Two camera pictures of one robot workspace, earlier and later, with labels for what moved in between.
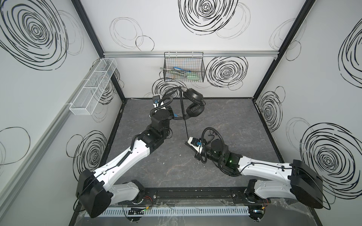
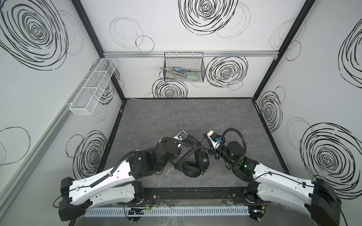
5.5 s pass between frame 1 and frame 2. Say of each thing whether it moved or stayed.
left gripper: moved
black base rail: stayed
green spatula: stayed
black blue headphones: moved
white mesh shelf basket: stayed
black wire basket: stayed
